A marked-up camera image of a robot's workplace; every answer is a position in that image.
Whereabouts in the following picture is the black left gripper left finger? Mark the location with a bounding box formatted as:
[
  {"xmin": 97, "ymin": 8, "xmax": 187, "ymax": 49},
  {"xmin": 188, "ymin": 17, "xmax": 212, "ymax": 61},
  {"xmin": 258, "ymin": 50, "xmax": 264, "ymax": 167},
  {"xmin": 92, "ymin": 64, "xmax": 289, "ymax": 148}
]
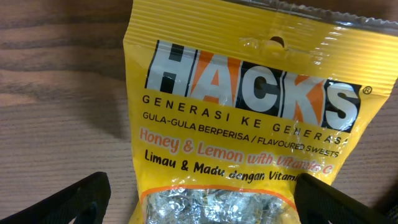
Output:
[{"xmin": 1, "ymin": 172, "xmax": 111, "ymax": 224}]

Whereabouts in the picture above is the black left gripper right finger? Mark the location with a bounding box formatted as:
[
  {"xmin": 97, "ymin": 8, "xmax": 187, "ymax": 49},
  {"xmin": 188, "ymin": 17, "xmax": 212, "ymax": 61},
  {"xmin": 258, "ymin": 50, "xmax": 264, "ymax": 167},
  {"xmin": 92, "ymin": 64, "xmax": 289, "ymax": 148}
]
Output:
[{"xmin": 294, "ymin": 173, "xmax": 395, "ymax": 224}]

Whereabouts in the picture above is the yellow Hacks candy bag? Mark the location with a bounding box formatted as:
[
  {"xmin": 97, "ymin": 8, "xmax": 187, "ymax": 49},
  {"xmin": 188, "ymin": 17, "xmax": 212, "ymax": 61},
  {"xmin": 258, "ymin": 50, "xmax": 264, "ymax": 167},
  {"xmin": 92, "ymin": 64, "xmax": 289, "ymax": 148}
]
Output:
[{"xmin": 123, "ymin": 0, "xmax": 397, "ymax": 223}]

